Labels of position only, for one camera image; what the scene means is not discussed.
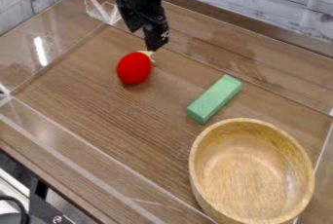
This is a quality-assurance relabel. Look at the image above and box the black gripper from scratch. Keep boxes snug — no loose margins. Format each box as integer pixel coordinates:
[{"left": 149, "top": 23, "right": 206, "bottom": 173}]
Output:
[{"left": 117, "top": 0, "right": 169, "bottom": 52}]

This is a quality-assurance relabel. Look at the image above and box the green rectangular block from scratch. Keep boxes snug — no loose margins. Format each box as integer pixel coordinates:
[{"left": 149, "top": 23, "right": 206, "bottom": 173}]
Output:
[{"left": 186, "top": 75, "right": 243, "bottom": 125}]

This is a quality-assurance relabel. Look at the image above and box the light wooden bowl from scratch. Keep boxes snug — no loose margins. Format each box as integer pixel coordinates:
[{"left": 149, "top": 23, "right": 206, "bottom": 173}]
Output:
[{"left": 189, "top": 118, "right": 315, "bottom": 224}]

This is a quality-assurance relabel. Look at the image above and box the red plush strawberry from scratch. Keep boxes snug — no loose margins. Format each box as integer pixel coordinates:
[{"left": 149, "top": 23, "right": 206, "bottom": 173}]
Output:
[{"left": 117, "top": 51, "right": 154, "bottom": 85}]

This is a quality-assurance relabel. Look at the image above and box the clear acrylic corner bracket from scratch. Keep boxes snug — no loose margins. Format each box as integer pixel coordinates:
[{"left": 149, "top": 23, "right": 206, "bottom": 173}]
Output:
[{"left": 83, "top": 0, "right": 122, "bottom": 25}]

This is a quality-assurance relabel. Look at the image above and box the clear acrylic tray wall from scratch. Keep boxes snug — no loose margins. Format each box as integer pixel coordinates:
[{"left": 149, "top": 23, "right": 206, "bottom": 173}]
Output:
[{"left": 0, "top": 93, "right": 214, "bottom": 224}]

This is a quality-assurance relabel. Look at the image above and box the black cable under table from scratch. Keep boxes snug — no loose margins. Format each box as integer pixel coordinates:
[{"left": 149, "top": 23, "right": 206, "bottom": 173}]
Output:
[{"left": 0, "top": 195, "right": 31, "bottom": 224}]

